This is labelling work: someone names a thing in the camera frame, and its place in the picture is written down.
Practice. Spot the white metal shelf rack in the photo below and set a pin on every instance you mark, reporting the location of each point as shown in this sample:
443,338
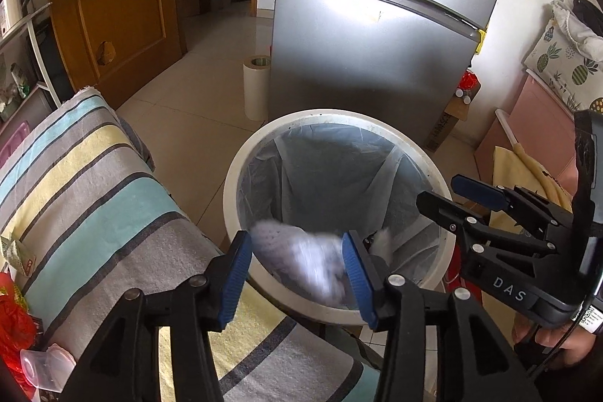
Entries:
40,53

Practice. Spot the pink plastic basin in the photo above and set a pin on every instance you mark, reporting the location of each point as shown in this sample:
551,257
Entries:
12,143

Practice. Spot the cream paper roll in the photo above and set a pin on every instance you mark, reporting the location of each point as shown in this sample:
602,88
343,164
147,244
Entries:
256,91

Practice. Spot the white paper towel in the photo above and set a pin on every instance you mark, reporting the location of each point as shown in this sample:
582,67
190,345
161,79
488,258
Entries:
306,256

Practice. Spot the black cloth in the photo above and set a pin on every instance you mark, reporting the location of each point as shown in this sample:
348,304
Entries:
589,13

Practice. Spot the brown cardboard box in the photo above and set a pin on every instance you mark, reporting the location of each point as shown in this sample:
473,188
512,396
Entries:
443,124

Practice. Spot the red gift bag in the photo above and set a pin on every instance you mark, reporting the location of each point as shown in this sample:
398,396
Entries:
469,81

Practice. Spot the snack packet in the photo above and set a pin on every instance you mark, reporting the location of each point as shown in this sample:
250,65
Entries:
16,253

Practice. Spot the white round trash bin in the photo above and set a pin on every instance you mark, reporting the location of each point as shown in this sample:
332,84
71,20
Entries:
234,213

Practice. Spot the clear plastic food container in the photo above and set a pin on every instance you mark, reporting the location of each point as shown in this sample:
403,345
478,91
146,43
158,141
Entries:
42,369

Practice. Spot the striped cloth cover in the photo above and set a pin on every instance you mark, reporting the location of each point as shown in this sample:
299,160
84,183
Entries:
94,195

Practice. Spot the clear plastic bin liner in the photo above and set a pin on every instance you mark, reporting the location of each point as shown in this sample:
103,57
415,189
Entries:
329,166

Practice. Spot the person's right hand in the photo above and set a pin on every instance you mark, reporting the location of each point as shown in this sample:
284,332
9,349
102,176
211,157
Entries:
572,343

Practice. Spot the red plastic bag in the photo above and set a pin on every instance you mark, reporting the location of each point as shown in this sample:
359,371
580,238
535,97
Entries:
14,312

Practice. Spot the wooden door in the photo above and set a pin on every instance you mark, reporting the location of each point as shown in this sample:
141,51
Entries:
117,6

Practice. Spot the pineapple print pillow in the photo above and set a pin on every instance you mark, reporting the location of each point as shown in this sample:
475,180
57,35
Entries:
560,63

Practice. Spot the silver two-door refrigerator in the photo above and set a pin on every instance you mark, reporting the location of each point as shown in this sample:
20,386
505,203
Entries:
367,53

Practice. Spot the pink board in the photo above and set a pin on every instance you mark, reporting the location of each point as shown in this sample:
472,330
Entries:
532,133

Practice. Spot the red box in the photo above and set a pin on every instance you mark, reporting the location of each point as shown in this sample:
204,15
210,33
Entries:
453,276

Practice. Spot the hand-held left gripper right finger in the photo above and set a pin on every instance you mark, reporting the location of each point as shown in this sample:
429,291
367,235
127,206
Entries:
355,279

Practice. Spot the black appliance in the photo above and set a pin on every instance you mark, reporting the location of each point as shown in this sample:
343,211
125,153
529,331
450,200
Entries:
54,63

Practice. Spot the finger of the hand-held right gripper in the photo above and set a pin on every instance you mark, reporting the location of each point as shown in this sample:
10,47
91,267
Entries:
476,192
443,209

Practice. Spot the yellow towel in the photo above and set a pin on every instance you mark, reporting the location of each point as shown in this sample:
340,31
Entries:
511,166

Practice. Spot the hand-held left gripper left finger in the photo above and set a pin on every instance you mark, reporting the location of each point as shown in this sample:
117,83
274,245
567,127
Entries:
238,279

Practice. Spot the white cloth bag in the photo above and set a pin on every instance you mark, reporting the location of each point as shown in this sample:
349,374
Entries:
572,34

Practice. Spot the yellow packet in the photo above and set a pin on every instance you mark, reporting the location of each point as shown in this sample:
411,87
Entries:
481,41

